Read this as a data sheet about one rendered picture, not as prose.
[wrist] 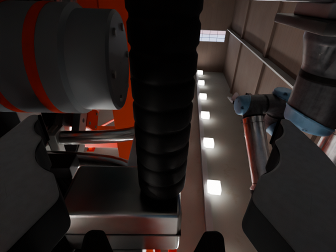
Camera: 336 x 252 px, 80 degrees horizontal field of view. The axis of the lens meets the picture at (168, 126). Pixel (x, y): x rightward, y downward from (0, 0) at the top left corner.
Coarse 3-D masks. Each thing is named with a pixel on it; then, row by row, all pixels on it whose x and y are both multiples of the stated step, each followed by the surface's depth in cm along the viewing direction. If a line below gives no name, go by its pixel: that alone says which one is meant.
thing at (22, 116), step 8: (0, 112) 29; (8, 112) 29; (16, 112) 29; (24, 112) 30; (32, 112) 32; (40, 112) 34; (0, 120) 30; (8, 120) 30; (16, 120) 30; (0, 128) 30; (8, 128) 30; (0, 136) 31; (48, 144) 37
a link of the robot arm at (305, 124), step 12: (300, 84) 46; (312, 84) 43; (324, 84) 42; (300, 96) 46; (312, 96) 44; (324, 96) 43; (288, 108) 50; (300, 108) 47; (312, 108) 45; (324, 108) 44; (300, 120) 48; (312, 120) 46; (324, 120) 45; (312, 132) 47; (324, 132) 47
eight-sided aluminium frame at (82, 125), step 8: (48, 0) 43; (56, 0) 46; (64, 0) 43; (72, 0) 44; (56, 120) 49; (64, 120) 50; (72, 120) 49; (80, 120) 50; (64, 128) 50; (72, 128) 49; (80, 128) 50; (64, 144) 48; (72, 144) 48; (80, 144) 49
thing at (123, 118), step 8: (104, 0) 64; (112, 0) 64; (120, 0) 64; (112, 8) 65; (120, 8) 65; (128, 48) 72; (128, 80) 78; (128, 88) 80; (128, 96) 82; (128, 104) 84; (120, 112) 86; (128, 112) 86; (120, 120) 88; (128, 120) 88; (120, 144) 95; (128, 144) 95; (120, 152) 98; (128, 152) 98
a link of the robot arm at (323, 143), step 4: (332, 132) 55; (324, 136) 58; (328, 136) 57; (332, 136) 55; (320, 140) 60; (324, 140) 58; (328, 140) 57; (332, 140) 56; (320, 144) 59; (324, 144) 58; (328, 144) 57; (332, 144) 56; (320, 148) 59; (324, 148) 58; (328, 148) 57; (332, 148) 56; (324, 152) 58; (328, 152) 57; (332, 152) 56; (328, 156) 58; (332, 156) 57; (332, 160) 57
